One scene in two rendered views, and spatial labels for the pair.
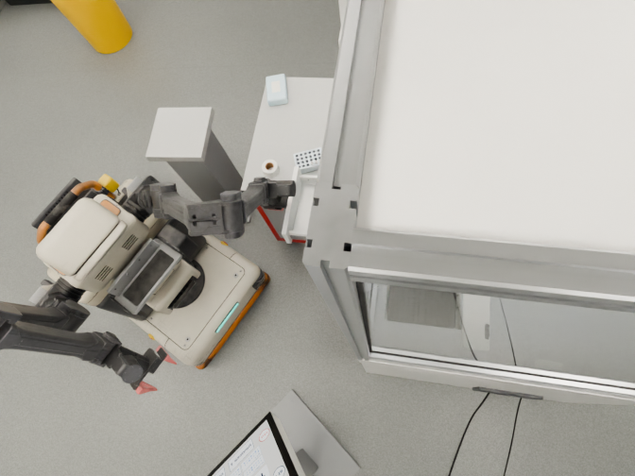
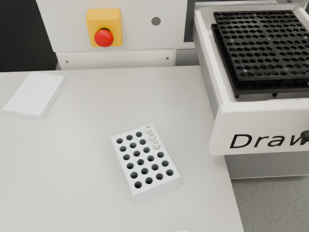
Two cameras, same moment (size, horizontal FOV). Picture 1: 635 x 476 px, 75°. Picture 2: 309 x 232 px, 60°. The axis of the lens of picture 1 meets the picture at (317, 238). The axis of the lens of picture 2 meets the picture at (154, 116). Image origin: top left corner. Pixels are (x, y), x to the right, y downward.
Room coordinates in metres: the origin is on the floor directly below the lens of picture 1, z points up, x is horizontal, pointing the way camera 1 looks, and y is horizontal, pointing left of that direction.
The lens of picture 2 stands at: (1.09, 0.14, 1.20)
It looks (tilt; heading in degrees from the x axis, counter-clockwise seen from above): 49 degrees down; 238
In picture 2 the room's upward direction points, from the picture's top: straight up
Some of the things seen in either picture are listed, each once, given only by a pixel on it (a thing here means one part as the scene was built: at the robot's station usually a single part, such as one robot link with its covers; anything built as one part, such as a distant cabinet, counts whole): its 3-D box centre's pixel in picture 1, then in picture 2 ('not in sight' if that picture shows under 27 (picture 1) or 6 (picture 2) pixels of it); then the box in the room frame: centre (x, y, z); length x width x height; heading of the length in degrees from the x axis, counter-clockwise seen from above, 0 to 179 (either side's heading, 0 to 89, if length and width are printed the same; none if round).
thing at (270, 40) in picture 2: not in sight; (264, 52); (0.66, -0.13, 0.87); 0.22 x 0.18 x 0.06; 62
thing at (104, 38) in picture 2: not in sight; (104, 37); (0.92, -0.35, 0.88); 0.04 x 0.03 x 0.04; 152
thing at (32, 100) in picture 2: not in sight; (36, 94); (1.09, -0.38, 0.77); 0.13 x 0.09 x 0.02; 47
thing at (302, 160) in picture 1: (309, 161); (144, 161); (0.97, -0.09, 0.78); 0.12 x 0.08 x 0.04; 82
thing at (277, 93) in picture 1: (277, 90); not in sight; (1.40, -0.07, 0.78); 0.15 x 0.10 x 0.04; 166
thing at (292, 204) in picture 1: (293, 204); (306, 127); (0.76, 0.04, 0.87); 0.29 x 0.02 x 0.11; 152
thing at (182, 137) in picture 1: (209, 171); not in sight; (1.40, 0.43, 0.38); 0.30 x 0.30 x 0.76; 65
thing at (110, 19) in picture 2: not in sight; (105, 28); (0.90, -0.38, 0.88); 0.07 x 0.05 x 0.07; 152
